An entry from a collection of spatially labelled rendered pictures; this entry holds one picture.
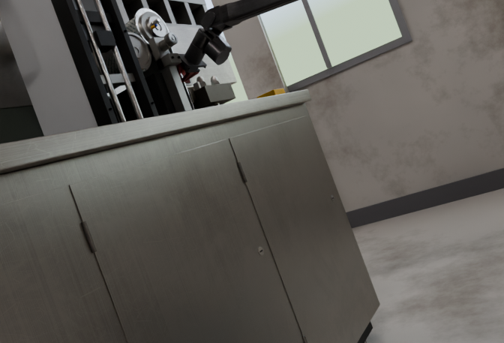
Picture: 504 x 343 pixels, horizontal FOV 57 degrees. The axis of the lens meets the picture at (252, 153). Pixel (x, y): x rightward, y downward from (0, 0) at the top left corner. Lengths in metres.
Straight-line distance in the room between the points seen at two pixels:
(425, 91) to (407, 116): 0.20
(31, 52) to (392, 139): 2.45
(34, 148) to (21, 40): 0.74
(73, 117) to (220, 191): 0.48
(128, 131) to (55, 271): 0.29
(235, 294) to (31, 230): 0.49
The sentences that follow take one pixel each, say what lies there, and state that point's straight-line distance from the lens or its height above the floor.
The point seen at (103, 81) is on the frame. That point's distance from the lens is 1.18.
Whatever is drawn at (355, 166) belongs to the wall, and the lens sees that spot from 3.38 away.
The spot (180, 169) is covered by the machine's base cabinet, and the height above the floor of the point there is 0.78.
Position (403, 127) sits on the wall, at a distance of 3.29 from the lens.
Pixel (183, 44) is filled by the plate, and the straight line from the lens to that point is 2.24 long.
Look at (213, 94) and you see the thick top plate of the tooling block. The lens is 1.62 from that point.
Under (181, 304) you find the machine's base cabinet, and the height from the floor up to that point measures 0.53.
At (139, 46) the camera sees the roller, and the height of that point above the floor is 1.19.
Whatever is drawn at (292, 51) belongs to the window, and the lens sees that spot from 3.43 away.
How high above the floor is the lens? 0.75
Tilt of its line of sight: level
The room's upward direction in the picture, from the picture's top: 21 degrees counter-clockwise
